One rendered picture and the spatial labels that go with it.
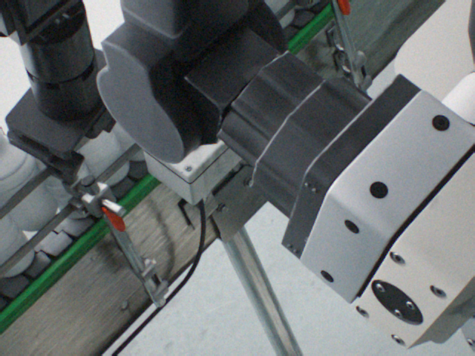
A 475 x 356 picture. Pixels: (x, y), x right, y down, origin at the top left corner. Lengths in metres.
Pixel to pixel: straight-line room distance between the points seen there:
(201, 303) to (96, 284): 1.19
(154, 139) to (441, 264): 0.21
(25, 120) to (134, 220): 0.51
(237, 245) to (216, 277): 0.99
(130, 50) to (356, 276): 0.19
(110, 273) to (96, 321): 0.07
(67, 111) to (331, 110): 0.31
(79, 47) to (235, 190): 0.70
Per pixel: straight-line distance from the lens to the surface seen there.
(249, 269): 1.59
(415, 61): 0.73
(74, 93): 0.80
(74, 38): 0.75
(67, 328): 1.33
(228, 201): 1.43
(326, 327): 2.34
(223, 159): 1.18
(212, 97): 0.58
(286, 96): 0.57
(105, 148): 1.29
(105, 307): 1.35
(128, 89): 0.60
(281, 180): 0.56
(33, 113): 0.84
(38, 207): 1.25
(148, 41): 0.58
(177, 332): 2.46
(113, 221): 1.20
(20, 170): 1.21
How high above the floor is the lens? 1.84
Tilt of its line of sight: 42 degrees down
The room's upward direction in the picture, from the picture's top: 24 degrees counter-clockwise
